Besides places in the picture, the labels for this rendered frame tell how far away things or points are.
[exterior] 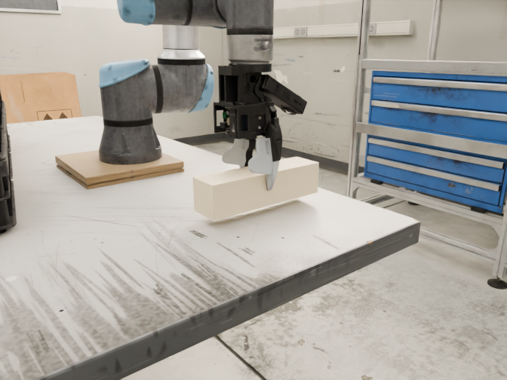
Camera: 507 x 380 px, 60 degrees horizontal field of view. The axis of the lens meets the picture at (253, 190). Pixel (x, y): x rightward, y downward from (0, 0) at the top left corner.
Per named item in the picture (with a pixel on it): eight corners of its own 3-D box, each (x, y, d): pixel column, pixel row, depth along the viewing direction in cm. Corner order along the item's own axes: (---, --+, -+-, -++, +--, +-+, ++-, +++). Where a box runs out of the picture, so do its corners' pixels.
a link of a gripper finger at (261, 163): (247, 195, 73) (237, 141, 72) (274, 188, 77) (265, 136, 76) (258, 195, 71) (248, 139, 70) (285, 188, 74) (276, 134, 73)
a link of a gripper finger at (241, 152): (214, 177, 80) (221, 131, 76) (240, 172, 84) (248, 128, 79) (223, 185, 78) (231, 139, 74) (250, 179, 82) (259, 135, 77)
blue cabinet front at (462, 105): (364, 176, 239) (373, 70, 222) (502, 212, 185) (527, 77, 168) (361, 176, 237) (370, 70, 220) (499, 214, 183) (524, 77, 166)
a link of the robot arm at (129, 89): (99, 114, 108) (93, 57, 104) (153, 111, 113) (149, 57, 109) (105, 122, 98) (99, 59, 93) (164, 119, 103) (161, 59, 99)
